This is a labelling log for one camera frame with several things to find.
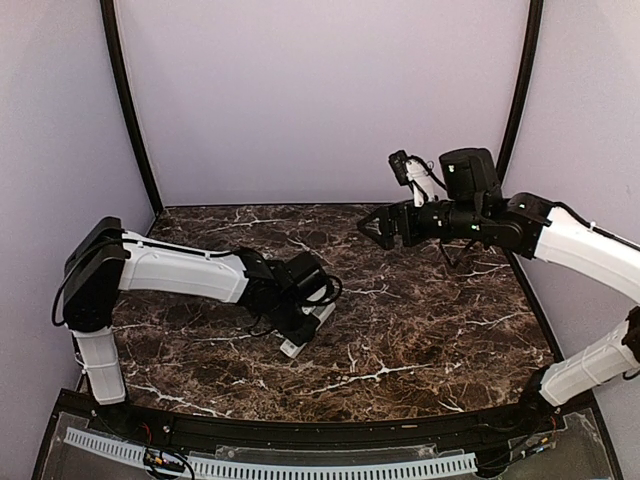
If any black frame post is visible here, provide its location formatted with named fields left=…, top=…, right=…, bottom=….
left=496, top=0, right=544, bottom=182
left=99, top=0, right=164, bottom=217

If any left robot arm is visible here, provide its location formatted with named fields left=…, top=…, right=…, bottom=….
left=51, top=216, right=343, bottom=436

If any white remote control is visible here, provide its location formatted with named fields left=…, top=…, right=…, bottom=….
left=280, top=303, right=335, bottom=359

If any black front rail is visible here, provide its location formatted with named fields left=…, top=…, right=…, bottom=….
left=58, top=391, right=608, bottom=466

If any right black frame post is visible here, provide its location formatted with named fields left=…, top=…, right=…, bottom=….
left=496, top=0, right=544, bottom=182

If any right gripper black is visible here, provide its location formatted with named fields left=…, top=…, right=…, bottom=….
left=358, top=197, right=486, bottom=249

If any left black frame post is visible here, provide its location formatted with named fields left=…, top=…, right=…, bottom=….
left=99, top=0, right=164, bottom=217

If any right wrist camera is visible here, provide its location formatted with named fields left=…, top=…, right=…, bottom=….
left=388, top=150, right=410, bottom=186

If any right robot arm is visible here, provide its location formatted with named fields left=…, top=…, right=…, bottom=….
left=357, top=148, right=639, bottom=434

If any white slotted cable duct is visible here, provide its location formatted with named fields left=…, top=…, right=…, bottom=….
left=64, top=427, right=477, bottom=479

